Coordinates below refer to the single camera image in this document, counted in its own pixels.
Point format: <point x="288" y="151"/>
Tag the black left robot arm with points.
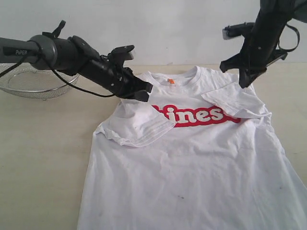
<point x="72" y="56"/>

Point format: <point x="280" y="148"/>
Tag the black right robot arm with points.
<point x="274" y="16"/>

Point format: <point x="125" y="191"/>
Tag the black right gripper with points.
<point x="256" y="54"/>

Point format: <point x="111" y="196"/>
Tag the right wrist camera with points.
<point x="233" y="31"/>

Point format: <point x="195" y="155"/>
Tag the white t-shirt red print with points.
<point x="201" y="154"/>

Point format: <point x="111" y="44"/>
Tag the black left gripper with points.
<point x="119" y="81"/>

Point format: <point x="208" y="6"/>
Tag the metal wire mesh basket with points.
<point x="28" y="82"/>

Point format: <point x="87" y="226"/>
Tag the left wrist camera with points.
<point x="121" y="54"/>

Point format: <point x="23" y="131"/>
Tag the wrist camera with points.
<point x="121" y="54"/>
<point x="233" y="31"/>

